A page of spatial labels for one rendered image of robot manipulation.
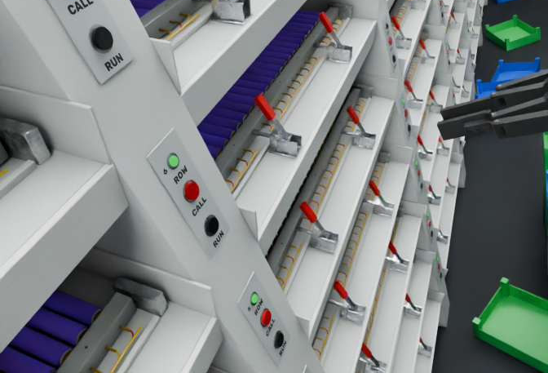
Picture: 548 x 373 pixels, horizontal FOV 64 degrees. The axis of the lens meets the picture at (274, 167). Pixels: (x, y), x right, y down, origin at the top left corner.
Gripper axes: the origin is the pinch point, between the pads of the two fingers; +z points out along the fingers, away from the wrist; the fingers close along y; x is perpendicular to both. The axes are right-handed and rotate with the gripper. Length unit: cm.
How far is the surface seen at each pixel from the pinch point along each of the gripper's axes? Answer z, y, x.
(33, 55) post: 11, -40, 36
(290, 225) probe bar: 26.3, -15.1, -2.4
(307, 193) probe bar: 26.1, -7.5, -2.5
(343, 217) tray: 21.6, -8.4, -8.1
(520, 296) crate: 17, 44, -98
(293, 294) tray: 23.9, -25.0, -6.7
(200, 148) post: 13.7, -31.8, 22.8
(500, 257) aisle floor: 24, 62, -98
